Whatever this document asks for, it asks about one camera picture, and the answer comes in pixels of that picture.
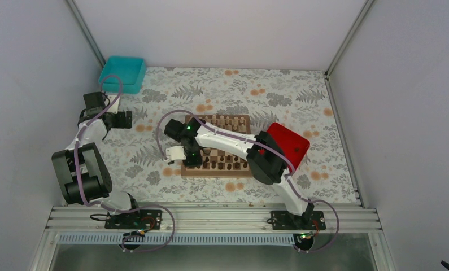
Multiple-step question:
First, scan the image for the red plastic tray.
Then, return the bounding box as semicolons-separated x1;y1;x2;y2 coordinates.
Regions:
267;123;311;169

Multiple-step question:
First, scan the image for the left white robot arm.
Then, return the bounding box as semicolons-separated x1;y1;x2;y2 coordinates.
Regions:
51;92;142;229

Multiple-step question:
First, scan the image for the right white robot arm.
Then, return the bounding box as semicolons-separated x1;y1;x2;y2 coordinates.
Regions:
164;117;314;230

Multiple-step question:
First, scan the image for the white chess pieces row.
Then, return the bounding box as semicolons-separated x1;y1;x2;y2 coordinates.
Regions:
202;114;250;134

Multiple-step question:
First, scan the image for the wooden chessboard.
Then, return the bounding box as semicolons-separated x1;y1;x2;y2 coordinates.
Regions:
181;115;252;178

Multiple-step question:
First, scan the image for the teal plastic bin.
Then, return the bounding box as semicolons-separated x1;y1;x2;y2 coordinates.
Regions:
98;56;147;94

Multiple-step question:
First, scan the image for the floral patterned table mat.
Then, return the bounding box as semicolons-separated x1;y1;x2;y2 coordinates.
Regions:
99;67;356;203

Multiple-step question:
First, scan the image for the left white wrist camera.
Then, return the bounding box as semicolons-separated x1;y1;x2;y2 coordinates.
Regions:
105;95;120;113

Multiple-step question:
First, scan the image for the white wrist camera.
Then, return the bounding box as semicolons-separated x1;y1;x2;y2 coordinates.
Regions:
165;146;186;164
105;95;120;113

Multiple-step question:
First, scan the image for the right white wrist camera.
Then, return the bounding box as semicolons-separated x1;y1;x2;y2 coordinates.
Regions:
165;146;186;164

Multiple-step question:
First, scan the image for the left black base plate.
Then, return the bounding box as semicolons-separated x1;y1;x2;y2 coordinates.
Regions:
104;209;163;230

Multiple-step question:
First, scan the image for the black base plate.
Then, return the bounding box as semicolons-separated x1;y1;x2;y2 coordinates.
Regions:
266;211;326;230
104;209;163;230

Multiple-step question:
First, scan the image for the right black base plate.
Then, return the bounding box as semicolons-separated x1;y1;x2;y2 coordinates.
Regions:
266;211;326;230

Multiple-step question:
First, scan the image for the aluminium mounting rail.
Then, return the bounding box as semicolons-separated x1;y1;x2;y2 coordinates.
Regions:
31;203;395;270

